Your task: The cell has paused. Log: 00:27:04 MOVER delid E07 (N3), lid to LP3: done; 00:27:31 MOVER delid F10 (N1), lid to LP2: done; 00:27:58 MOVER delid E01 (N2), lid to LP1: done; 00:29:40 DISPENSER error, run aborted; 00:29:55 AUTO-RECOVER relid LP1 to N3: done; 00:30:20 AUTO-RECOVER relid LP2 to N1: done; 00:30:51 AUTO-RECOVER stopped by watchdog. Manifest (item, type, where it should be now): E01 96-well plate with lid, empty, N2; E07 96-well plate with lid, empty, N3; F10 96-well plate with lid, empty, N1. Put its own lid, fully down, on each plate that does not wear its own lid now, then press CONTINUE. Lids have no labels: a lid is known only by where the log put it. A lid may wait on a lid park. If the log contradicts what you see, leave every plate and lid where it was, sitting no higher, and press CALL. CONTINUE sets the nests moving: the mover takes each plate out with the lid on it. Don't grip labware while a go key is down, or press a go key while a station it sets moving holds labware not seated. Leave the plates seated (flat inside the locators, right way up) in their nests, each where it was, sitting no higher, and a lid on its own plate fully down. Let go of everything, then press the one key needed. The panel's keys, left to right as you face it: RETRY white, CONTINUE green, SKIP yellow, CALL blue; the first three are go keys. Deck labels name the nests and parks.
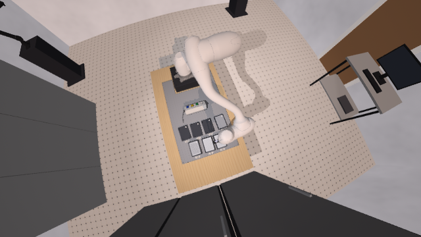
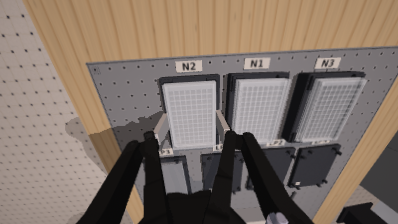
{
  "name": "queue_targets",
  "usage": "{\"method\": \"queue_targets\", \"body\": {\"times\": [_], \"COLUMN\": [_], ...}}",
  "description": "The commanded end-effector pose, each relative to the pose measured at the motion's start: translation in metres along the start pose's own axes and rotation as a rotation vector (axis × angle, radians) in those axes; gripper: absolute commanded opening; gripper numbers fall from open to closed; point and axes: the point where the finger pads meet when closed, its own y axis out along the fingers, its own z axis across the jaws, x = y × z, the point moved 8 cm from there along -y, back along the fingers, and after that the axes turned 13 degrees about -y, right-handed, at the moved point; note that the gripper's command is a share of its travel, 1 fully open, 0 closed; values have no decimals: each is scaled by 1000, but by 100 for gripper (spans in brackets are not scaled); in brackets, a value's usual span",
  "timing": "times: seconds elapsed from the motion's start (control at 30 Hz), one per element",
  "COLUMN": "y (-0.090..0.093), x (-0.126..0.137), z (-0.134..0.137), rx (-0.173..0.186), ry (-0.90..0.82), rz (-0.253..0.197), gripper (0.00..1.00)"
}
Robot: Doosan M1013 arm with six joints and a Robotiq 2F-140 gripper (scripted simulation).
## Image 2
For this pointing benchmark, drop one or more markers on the black l-shaped nest bracket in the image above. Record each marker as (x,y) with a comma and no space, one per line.
(304,84)

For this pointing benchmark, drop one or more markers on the black l-shaped nest locator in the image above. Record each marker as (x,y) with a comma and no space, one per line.
(193,78)

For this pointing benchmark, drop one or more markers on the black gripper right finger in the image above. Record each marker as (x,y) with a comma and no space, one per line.
(275,203)

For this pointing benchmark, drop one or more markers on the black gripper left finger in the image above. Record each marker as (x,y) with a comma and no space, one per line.
(110,202)

